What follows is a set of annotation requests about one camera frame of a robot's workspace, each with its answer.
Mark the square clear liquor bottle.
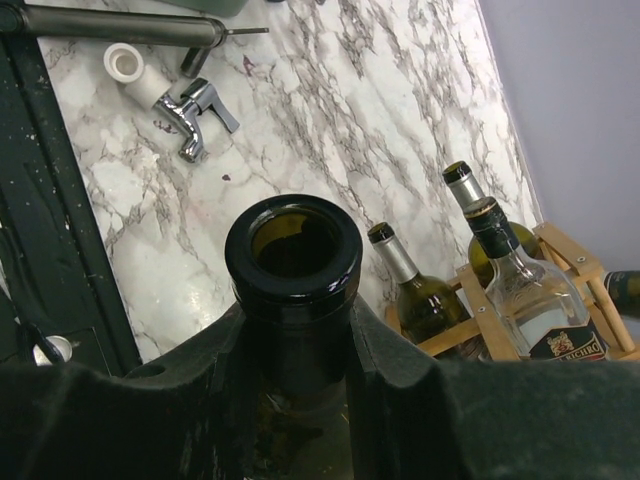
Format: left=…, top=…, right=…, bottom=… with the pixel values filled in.
left=464, top=196, right=610, bottom=361

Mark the chrome faucet tap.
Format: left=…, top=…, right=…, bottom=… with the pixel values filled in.
left=103, top=43, right=241, bottom=164

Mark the black mounting base bar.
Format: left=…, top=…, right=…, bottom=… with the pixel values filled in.
left=1, top=37, right=141, bottom=376

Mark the green bottle lowest rack slot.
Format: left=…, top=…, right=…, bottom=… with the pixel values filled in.
left=603, top=270, right=640, bottom=320

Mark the wooden wine rack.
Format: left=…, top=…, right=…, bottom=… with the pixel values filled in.
left=417, top=222, right=639, bottom=361

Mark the green bottle rack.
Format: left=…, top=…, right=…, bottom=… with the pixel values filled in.
left=367, top=222, right=470, bottom=344

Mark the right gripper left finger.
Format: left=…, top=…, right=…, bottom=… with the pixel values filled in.
left=1, top=306, right=257, bottom=479

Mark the green bottle white label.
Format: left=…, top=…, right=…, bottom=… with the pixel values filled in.
left=225, top=194, right=363, bottom=479

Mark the black metal rod tool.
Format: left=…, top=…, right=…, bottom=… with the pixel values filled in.
left=1, top=1, right=269, bottom=79

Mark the green bottle silver neck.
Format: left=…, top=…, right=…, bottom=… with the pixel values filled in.
left=442, top=161, right=543, bottom=288

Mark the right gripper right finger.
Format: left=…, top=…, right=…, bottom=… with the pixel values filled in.
left=347, top=299, right=639, bottom=479

